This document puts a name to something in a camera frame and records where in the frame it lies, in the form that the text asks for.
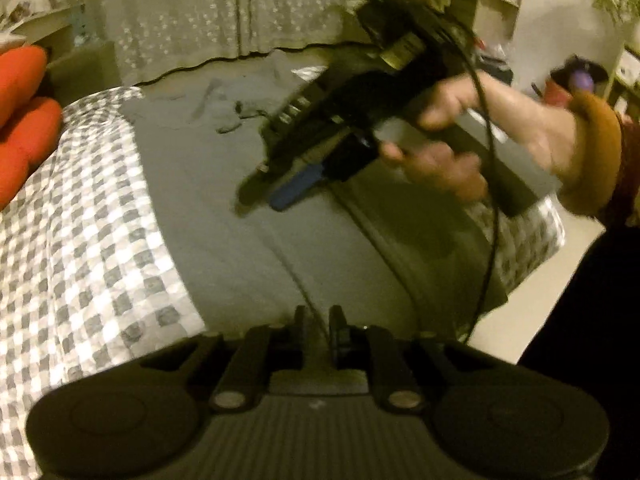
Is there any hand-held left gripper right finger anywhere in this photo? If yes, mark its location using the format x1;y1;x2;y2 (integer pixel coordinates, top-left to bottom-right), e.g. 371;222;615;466
327;305;501;413

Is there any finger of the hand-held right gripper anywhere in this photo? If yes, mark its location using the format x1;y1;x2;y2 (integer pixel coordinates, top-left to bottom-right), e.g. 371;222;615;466
269;161;329;212
234;162;283;217

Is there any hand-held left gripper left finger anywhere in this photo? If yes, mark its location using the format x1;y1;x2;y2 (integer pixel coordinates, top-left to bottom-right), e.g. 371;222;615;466
137;305;307;411

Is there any grey t-shirt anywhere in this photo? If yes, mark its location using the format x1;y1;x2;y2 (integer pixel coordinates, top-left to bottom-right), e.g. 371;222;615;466
122;50;558;356

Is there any person's right forearm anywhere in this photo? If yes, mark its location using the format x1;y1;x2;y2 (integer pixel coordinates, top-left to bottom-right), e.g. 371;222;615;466
552;91;640;228

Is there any person's right hand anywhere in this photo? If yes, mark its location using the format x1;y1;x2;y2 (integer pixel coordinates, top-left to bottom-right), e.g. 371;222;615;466
380;70;581;207

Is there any white desk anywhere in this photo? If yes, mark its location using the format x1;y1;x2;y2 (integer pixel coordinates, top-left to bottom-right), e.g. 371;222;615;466
440;0;530;61

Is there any star patterned curtain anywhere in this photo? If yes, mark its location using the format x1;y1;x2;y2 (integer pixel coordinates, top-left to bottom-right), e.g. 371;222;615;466
30;0;451;86

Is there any grey checkered blanket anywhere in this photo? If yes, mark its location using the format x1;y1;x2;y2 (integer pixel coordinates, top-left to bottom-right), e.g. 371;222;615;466
0;85;566;480

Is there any dark green sofa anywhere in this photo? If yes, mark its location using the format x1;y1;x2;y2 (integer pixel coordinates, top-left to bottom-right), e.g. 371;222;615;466
47;40;121;93

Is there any purple round object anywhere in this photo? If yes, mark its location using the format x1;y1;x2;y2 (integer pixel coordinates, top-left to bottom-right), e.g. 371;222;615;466
565;55;608;93

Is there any red lobed cushion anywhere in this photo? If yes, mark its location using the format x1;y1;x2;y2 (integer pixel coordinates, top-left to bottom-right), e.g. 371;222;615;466
0;45;63;208

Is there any low white cabinet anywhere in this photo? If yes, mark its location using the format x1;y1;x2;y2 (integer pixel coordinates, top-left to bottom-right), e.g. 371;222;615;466
30;10;85;58

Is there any person's dark clothing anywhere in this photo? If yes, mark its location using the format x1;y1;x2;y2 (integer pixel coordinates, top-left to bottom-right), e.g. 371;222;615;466
517;220;640;480

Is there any black cable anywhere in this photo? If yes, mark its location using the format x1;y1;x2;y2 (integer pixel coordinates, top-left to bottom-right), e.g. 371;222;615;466
395;0;501;348

